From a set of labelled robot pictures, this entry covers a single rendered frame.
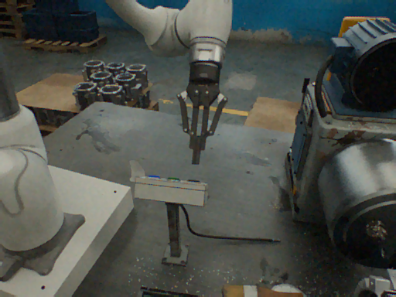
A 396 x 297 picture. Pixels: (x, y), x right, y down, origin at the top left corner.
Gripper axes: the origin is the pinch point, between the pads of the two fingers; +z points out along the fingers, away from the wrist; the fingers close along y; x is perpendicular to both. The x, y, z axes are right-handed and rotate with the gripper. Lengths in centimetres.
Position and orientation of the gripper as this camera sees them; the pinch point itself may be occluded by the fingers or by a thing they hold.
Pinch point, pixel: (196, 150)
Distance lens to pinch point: 71.3
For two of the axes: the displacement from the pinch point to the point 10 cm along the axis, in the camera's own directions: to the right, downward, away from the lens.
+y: 9.9, 1.0, -1.4
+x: 1.3, 0.5, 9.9
